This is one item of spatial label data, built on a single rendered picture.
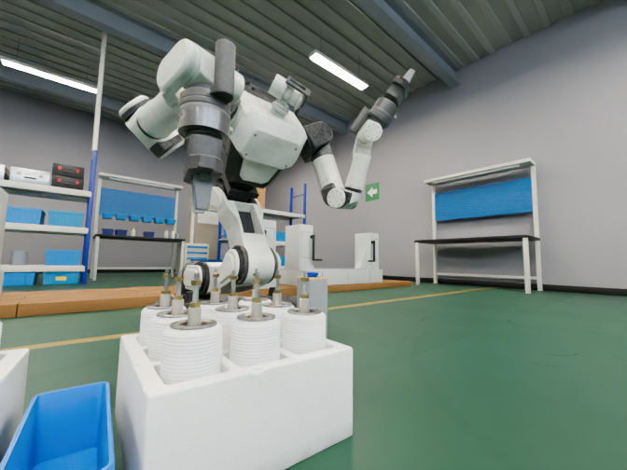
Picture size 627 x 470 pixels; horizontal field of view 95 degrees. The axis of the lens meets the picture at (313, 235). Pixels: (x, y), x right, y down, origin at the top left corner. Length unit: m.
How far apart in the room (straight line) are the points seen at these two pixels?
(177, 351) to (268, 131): 0.73
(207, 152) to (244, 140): 0.50
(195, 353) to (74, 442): 0.33
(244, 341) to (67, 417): 0.36
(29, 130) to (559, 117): 10.26
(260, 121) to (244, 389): 0.78
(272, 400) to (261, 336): 0.11
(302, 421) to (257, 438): 0.09
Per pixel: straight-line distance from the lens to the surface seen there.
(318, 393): 0.63
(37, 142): 9.32
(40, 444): 0.79
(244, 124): 1.02
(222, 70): 0.58
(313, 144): 1.16
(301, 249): 3.35
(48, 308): 2.51
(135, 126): 0.79
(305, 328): 0.62
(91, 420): 0.78
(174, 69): 0.62
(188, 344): 0.52
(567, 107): 5.79
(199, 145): 0.54
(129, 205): 6.67
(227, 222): 1.17
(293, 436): 0.63
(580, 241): 5.34
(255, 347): 0.56
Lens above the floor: 0.36
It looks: 5 degrees up
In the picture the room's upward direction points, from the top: 1 degrees clockwise
